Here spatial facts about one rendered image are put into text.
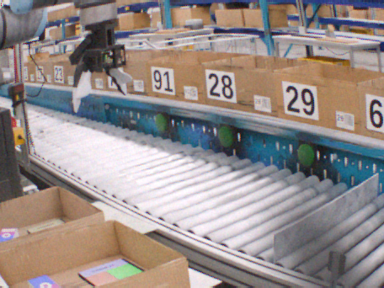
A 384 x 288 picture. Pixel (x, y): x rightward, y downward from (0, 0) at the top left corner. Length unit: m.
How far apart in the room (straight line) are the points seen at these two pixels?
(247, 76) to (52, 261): 1.06
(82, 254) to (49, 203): 0.34
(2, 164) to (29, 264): 0.56
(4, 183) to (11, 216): 0.21
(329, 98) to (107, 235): 0.82
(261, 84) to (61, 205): 0.81
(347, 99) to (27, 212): 1.02
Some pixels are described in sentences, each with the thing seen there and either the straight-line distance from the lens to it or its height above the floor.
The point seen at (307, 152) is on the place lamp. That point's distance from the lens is 1.73.
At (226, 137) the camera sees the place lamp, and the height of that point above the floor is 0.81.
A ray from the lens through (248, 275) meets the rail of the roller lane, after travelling 1.24.
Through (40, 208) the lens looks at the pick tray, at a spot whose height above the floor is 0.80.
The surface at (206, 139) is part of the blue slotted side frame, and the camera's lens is 2.18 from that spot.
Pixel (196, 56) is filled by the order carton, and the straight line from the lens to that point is 2.64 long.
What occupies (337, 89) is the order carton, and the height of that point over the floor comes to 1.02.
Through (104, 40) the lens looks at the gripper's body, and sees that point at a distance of 1.21.
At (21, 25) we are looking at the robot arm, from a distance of 1.70.
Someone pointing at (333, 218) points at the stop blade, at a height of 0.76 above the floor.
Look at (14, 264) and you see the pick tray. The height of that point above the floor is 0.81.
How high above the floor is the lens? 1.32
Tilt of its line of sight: 15 degrees down
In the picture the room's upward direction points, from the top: 6 degrees counter-clockwise
